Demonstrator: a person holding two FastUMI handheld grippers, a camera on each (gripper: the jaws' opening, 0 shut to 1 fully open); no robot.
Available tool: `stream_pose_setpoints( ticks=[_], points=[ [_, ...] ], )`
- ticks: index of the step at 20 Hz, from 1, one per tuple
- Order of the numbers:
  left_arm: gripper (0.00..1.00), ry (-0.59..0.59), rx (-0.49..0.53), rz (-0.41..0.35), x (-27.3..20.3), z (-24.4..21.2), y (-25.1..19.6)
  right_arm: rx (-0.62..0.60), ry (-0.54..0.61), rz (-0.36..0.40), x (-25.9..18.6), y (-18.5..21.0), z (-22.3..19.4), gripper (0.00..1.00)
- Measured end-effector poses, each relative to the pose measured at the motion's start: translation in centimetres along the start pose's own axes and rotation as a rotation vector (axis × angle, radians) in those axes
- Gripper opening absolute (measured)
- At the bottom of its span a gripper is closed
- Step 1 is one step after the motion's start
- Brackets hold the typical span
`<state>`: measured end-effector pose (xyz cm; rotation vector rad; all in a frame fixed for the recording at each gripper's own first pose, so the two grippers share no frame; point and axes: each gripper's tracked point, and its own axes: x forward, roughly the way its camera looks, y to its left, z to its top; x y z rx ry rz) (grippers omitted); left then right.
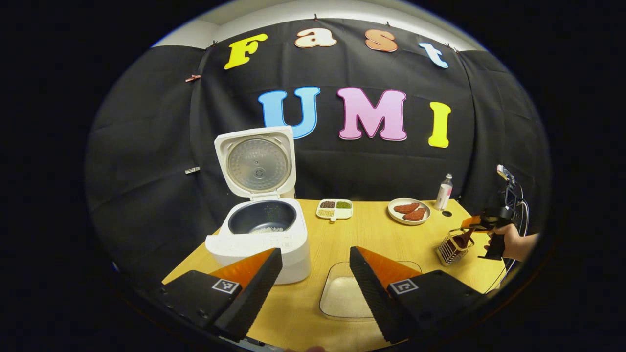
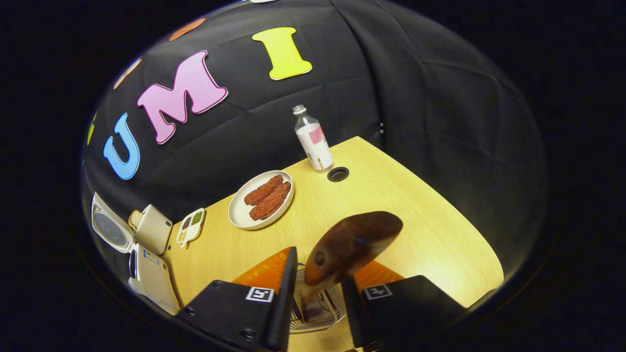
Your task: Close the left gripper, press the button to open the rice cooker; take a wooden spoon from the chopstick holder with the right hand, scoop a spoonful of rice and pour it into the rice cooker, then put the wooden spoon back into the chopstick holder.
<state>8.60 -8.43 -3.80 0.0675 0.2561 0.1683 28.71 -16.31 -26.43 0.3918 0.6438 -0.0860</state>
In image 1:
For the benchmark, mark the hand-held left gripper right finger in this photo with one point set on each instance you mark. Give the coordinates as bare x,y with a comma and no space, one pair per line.
371,293

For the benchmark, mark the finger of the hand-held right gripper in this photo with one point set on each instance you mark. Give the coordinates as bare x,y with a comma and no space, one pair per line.
472,223

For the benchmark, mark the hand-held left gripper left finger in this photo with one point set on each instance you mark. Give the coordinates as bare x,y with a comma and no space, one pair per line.
259,288

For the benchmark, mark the brown wooden spoon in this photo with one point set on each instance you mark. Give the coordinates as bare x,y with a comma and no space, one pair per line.
459,241

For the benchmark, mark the clear tray of rice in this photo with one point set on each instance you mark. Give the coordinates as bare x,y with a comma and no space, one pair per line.
342,293

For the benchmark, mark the white rice cooker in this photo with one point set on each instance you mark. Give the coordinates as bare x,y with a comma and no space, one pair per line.
234,244

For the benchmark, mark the clear bottle with pink label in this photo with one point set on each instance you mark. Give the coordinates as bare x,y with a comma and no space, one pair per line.
443,193

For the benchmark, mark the red sausage patty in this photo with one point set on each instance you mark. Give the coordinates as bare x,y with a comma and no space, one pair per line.
415,214
406,208

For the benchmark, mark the white round plate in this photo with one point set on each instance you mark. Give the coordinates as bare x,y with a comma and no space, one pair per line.
396,217

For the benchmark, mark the white divided dish of beans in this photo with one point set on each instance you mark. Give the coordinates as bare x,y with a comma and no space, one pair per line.
334,209

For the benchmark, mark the silver cloth clip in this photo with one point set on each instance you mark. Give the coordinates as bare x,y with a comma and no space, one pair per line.
192,170

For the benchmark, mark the black backdrop cloth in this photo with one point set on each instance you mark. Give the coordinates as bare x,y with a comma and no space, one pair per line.
171,146

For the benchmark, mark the red cloth clip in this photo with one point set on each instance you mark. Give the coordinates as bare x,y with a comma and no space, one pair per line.
192,78

